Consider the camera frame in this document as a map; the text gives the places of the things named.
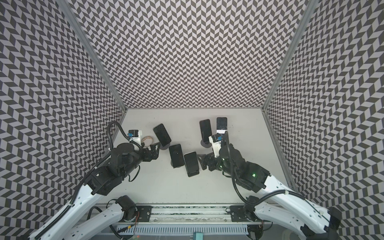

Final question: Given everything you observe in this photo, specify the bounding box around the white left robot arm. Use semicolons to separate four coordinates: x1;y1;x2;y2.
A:
22;121;161;240

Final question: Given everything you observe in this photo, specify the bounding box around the aluminium corner post left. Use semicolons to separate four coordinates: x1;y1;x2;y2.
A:
56;0;127;112

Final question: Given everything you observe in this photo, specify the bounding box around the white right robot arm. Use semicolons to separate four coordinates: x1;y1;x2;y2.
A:
198;131;342;240

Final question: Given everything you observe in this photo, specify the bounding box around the purple round stand back left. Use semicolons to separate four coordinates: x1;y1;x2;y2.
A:
159;143;171;150

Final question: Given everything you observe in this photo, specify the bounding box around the phone back right on stand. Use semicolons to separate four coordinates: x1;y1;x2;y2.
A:
216;117;228;134

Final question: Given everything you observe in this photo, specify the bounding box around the purple round stand purple phone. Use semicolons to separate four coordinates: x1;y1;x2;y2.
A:
201;140;212;149

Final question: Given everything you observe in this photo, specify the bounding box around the clear packing tape roll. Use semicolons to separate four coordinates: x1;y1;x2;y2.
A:
141;136;154;147

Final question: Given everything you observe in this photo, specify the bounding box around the aluminium corner post right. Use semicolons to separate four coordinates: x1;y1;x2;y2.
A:
262;0;319;112

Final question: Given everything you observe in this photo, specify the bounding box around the purple phone on stand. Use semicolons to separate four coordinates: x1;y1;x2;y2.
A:
199;119;212;144

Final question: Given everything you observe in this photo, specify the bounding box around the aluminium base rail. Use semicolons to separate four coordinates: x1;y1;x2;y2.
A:
98;203;301;236

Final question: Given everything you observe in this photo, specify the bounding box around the aluminium corner post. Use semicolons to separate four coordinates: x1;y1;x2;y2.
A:
56;0;127;112
262;0;319;112

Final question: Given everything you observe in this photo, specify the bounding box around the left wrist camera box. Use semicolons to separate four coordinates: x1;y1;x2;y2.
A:
128;130;142;151

